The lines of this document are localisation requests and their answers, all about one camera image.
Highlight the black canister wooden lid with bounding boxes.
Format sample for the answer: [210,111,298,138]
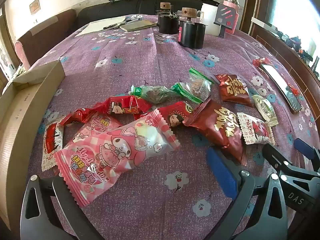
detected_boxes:
[157,2,179,35]
[178,7,208,49]

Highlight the pink thermos bottle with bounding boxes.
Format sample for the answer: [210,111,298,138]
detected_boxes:
[222,0,240,34]

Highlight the patterned blanket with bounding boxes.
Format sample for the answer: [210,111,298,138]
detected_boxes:
[10,64,27,80]

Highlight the dark red snack packet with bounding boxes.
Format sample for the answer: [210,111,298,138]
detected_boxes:
[184,99,248,167]
[214,74,255,108]

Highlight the white and green snack packet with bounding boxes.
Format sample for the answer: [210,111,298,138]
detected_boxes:
[252,94,279,127]

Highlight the green twisted candy packet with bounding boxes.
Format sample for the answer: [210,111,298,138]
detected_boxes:
[129,84,175,105]

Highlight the green clear snack packet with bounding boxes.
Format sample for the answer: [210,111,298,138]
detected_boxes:
[171,67,215,104]

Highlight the pink armchair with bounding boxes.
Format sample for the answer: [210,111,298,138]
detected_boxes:
[15,9,78,68]

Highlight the white and red snack packet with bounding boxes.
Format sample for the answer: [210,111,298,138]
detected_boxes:
[41,121,64,172]
[236,112,276,145]

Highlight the wooden sideboard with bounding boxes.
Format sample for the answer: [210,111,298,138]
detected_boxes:
[250,17,320,88]

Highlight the black pen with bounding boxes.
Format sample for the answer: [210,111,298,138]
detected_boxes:
[103,17,143,30]

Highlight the red girl-print snack packet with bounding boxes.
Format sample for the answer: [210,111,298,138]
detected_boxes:
[157,101,194,130]
[94,95,153,120]

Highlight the dark grey phone stand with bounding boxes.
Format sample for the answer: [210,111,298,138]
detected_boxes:
[214,4,238,38]

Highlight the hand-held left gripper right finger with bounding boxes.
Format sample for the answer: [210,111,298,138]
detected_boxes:
[205,146,288,240]

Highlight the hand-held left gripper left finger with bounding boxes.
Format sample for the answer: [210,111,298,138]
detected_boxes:
[20,174,106,240]

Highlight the white paper sheet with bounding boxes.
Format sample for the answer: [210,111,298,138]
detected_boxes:
[75,16,127,37]

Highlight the small wall plaque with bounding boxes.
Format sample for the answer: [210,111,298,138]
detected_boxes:
[29,0,40,14]

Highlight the black sofa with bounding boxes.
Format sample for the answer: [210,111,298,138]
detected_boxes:
[76,0,225,28]

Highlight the red candy wrapper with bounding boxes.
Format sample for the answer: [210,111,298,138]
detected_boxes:
[252,57,272,68]
[287,82,299,95]

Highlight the pink cartoon snack packet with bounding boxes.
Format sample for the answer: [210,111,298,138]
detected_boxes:
[80,114,123,140]
[54,109,182,208]

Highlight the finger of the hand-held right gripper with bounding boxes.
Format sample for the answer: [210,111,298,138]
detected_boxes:
[262,143,293,175]
[294,137,320,172]

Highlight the purple floral tablecloth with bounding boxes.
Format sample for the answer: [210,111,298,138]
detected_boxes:
[25,14,320,240]

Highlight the cardboard box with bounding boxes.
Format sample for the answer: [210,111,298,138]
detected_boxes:
[0,60,66,230]

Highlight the white plastic jug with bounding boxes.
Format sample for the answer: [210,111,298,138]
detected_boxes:
[200,3,222,37]

